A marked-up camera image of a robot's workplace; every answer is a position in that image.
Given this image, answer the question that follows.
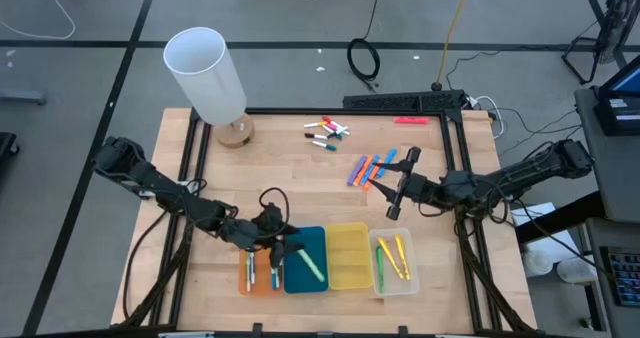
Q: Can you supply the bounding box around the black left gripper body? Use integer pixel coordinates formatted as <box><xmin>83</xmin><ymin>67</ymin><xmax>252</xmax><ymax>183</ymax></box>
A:
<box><xmin>232</xmin><ymin>203</ymin><xmax>291</xmax><ymax>249</ymax></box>

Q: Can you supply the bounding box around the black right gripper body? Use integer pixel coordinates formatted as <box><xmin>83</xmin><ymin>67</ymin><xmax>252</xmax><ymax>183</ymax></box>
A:
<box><xmin>386</xmin><ymin>146</ymin><xmax>441</xmax><ymax>221</ymax></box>

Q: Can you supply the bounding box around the blue highlighter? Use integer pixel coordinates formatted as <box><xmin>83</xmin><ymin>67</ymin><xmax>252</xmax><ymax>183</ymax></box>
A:
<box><xmin>359</xmin><ymin>153</ymin><xmax>382</xmax><ymax>186</ymax></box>
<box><xmin>374</xmin><ymin>147</ymin><xmax>399</xmax><ymax>179</ymax></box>

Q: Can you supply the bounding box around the yellow-green highlighter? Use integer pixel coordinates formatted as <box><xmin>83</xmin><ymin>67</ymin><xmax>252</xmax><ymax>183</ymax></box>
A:
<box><xmin>296</xmin><ymin>248</ymin><xmax>327</xmax><ymax>284</ymax></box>

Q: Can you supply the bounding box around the purple highlighter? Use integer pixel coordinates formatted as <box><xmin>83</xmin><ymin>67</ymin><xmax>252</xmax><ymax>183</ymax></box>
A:
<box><xmin>346</xmin><ymin>154</ymin><xmax>369</xmax><ymax>187</ymax></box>

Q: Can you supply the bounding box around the all-green pen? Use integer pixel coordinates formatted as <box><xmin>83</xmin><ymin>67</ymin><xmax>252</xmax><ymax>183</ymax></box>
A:
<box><xmin>375</xmin><ymin>246</ymin><xmax>385</xmax><ymax>294</ymax></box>

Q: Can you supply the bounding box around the white marker with red cap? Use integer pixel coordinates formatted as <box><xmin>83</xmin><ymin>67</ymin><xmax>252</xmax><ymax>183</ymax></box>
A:
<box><xmin>321</xmin><ymin>115</ymin><xmax>350</xmax><ymax>132</ymax></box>

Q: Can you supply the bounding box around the teal plastic bin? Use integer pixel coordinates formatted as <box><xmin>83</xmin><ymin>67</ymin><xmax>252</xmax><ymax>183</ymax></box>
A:
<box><xmin>283</xmin><ymin>225</ymin><xmax>330</xmax><ymax>295</ymax></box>

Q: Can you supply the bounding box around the orange plastic bin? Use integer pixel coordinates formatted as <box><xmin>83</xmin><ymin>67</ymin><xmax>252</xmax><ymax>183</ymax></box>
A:
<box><xmin>237</xmin><ymin>245</ymin><xmax>287</xmax><ymax>297</ymax></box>

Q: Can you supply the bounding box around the yellow plastic bin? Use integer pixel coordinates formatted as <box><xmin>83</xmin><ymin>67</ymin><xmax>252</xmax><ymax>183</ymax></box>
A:
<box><xmin>324</xmin><ymin>221</ymin><xmax>375</xmax><ymax>292</ymax></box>

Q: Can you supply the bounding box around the black perforated control box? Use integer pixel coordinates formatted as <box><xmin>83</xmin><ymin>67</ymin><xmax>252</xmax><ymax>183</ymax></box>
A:
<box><xmin>342</xmin><ymin>89</ymin><xmax>467</xmax><ymax>113</ymax></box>

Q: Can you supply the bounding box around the clear plastic bin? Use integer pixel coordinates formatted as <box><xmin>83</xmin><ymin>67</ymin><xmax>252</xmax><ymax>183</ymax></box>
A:
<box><xmin>368</xmin><ymin>227</ymin><xmax>421</xmax><ymax>298</ymax></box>

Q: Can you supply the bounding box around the white cup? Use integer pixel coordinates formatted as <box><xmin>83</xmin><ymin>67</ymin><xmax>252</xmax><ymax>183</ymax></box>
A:
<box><xmin>522</xmin><ymin>249</ymin><xmax>554</xmax><ymax>278</ymax></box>
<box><xmin>556</xmin><ymin>256</ymin><xmax>597</xmax><ymax>285</ymax></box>

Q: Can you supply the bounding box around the white paper sheet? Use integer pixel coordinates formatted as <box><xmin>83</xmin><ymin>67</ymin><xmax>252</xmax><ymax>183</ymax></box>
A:
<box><xmin>510</xmin><ymin>201</ymin><xmax>581</xmax><ymax>265</ymax></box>

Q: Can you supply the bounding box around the black desk support bar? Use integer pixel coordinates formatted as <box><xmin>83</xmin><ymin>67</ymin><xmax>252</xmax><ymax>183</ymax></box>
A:
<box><xmin>514</xmin><ymin>191</ymin><xmax>606</xmax><ymax>245</ymax></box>

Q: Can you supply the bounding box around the white lamp with wooden base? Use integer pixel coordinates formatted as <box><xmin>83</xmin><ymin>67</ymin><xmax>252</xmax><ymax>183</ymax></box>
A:
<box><xmin>163</xmin><ymin>26</ymin><xmax>256</xmax><ymax>149</ymax></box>

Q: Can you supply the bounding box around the grey desk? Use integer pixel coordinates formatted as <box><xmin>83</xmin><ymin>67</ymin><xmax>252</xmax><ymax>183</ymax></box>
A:
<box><xmin>573</xmin><ymin>86</ymin><xmax>640</xmax><ymax>224</ymax></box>
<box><xmin>582</xmin><ymin>216</ymin><xmax>640</xmax><ymax>338</ymax></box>

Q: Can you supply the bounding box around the black keyboard with coloured keys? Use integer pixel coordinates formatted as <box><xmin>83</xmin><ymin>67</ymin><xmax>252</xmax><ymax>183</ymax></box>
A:
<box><xmin>599</xmin><ymin>245</ymin><xmax>640</xmax><ymax>308</ymax></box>

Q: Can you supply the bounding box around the black laptop with blue screen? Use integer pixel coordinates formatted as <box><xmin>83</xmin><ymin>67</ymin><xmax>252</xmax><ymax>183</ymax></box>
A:
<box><xmin>593</xmin><ymin>55</ymin><xmax>640</xmax><ymax>137</ymax></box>

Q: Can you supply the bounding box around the black fan on stand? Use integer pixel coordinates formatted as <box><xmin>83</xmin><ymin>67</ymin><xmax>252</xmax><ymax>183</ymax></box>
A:
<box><xmin>562</xmin><ymin>0</ymin><xmax>640</xmax><ymax>85</ymax></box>

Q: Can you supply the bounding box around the black floor object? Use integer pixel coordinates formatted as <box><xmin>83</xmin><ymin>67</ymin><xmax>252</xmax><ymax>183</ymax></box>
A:
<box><xmin>0</xmin><ymin>131</ymin><xmax>21</xmax><ymax>175</ymax></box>

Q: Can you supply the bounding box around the grey floor bar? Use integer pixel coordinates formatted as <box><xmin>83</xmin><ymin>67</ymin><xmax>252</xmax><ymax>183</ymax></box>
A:
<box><xmin>0</xmin><ymin>88</ymin><xmax>49</xmax><ymax>106</ymax></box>

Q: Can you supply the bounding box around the black looped wrist cable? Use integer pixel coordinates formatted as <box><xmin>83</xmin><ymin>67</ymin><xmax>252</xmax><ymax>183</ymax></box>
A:
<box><xmin>258</xmin><ymin>186</ymin><xmax>292</xmax><ymax>229</ymax></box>

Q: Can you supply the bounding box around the white power cable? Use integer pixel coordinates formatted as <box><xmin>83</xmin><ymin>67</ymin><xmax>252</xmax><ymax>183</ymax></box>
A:
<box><xmin>469</xmin><ymin>95</ymin><xmax>505</xmax><ymax>140</ymax></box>

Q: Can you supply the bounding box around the black aluminium table frame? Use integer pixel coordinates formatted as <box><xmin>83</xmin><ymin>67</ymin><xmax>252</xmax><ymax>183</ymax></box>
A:
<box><xmin>119</xmin><ymin>106</ymin><xmax>539</xmax><ymax>338</ymax></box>

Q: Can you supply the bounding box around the coiled black floor cable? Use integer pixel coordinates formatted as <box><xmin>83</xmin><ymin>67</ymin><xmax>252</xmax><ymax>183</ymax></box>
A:
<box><xmin>346</xmin><ymin>0</ymin><xmax>385</xmax><ymax>87</ymax></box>

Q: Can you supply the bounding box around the yellow hanging cable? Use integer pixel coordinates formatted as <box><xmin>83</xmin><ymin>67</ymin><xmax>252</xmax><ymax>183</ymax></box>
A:
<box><xmin>435</xmin><ymin>0</ymin><xmax>475</xmax><ymax>88</ymax></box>

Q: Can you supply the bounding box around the white floor cable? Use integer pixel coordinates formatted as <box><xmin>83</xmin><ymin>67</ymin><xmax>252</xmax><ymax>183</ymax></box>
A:
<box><xmin>0</xmin><ymin>0</ymin><xmax>77</xmax><ymax>42</ymax></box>

